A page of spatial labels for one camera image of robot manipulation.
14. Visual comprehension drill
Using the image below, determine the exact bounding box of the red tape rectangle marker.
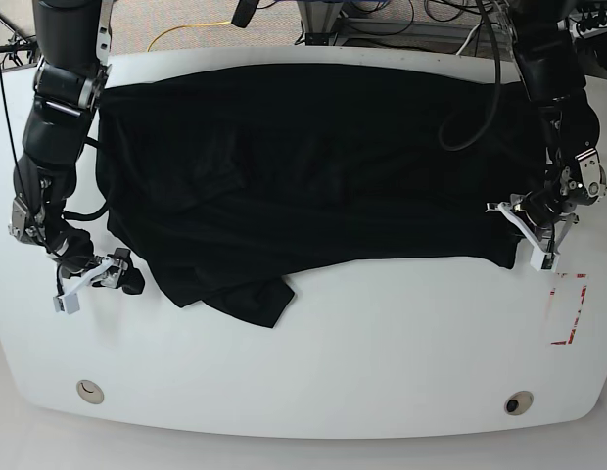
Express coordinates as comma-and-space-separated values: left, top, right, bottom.
545, 273, 589, 346

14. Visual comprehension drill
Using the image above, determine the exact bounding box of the white power strip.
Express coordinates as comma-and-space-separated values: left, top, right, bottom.
569, 4, 607, 39

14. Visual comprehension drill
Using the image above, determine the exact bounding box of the left table cable grommet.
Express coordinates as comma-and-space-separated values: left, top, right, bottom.
76, 379, 105, 405

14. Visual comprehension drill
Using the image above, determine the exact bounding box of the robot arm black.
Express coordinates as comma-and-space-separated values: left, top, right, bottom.
488, 1, 607, 271
9, 0, 145, 314

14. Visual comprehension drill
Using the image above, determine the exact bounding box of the right table cable grommet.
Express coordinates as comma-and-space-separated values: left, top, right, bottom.
504, 391, 534, 416

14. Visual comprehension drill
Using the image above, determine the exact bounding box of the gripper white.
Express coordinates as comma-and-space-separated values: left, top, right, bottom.
53, 248, 145, 313
486, 194, 578, 272

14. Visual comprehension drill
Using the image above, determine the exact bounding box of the black loop cable arm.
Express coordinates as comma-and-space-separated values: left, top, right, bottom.
439, 0, 503, 152

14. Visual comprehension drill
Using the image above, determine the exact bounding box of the black T-shirt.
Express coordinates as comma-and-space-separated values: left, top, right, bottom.
96, 64, 546, 328

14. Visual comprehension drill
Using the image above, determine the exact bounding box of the table cable grommet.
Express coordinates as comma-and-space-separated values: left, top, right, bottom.
504, 391, 534, 416
76, 379, 105, 405

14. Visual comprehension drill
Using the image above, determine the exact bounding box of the aluminium table leg profile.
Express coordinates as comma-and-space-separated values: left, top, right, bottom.
296, 1, 345, 46

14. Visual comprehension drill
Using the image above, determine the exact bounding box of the yellow cable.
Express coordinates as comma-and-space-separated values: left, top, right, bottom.
146, 19, 236, 53

